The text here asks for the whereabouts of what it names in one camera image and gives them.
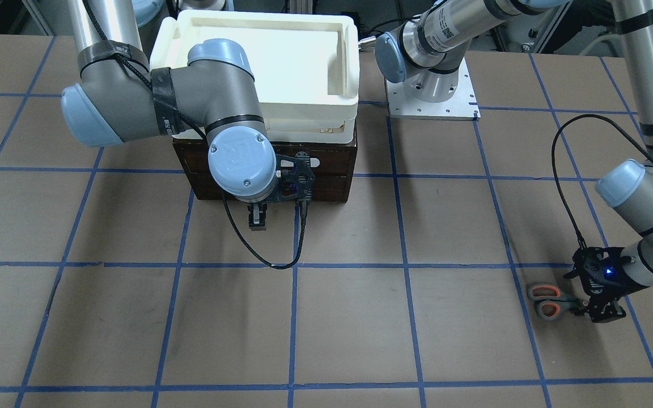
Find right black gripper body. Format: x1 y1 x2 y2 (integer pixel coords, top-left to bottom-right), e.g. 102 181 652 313
247 202 269 219

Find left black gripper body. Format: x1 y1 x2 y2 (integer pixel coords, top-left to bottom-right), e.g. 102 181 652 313
565 247 630 300

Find grey orange scissors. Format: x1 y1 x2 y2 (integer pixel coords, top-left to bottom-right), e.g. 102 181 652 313
527 283 578 322

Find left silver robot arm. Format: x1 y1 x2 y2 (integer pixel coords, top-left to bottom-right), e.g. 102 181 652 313
374 1 653 323

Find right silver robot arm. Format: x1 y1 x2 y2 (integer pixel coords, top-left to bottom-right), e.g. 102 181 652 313
61 1 277 203

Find dark wooden drawer cabinet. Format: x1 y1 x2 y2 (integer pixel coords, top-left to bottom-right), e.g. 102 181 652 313
172 130 358 202

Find white plastic tray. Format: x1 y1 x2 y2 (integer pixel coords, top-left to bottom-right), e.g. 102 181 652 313
150 10 360 144

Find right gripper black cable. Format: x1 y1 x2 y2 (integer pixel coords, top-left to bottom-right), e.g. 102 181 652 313
222 190 309 270

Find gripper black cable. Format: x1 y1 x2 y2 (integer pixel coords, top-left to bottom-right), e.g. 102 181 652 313
551 113 653 250
222 190 309 270

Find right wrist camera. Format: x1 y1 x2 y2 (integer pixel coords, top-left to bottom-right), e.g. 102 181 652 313
270 151 316 202

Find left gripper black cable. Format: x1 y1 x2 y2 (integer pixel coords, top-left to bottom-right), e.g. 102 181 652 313
551 113 653 250

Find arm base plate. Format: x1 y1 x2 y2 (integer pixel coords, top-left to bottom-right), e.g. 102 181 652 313
384 59 481 121

